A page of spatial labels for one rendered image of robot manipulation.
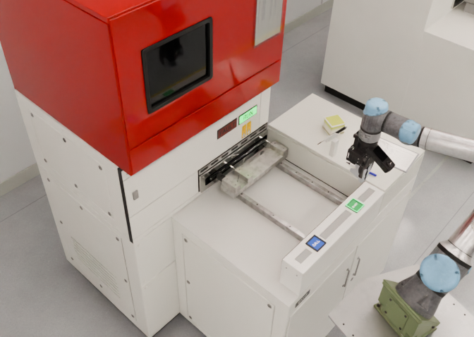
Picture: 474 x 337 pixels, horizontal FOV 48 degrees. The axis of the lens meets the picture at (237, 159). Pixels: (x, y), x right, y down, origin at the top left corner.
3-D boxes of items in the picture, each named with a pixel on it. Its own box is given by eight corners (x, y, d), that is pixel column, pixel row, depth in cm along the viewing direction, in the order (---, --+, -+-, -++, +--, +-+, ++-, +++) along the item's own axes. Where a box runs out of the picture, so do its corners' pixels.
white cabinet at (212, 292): (179, 321, 279) (171, 218, 223) (293, 219, 332) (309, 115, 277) (274, 407, 248) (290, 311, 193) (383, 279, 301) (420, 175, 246)
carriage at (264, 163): (220, 189, 231) (220, 185, 229) (274, 149, 252) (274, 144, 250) (233, 199, 228) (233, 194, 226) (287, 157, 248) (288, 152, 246)
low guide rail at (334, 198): (259, 156, 252) (259, 151, 250) (262, 154, 253) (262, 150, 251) (348, 211, 228) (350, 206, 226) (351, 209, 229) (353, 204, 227)
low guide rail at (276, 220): (220, 186, 237) (220, 181, 235) (223, 184, 238) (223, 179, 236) (311, 248, 213) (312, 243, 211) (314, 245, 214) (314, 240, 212)
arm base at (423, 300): (436, 321, 183) (457, 301, 181) (418, 316, 173) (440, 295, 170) (407, 288, 193) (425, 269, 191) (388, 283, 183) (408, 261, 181)
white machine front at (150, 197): (130, 240, 213) (117, 168, 186) (262, 144, 259) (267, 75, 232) (135, 244, 212) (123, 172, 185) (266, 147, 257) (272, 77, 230)
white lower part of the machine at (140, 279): (68, 268, 302) (34, 161, 246) (175, 192, 347) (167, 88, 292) (151, 348, 267) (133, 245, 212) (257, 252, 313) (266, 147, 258)
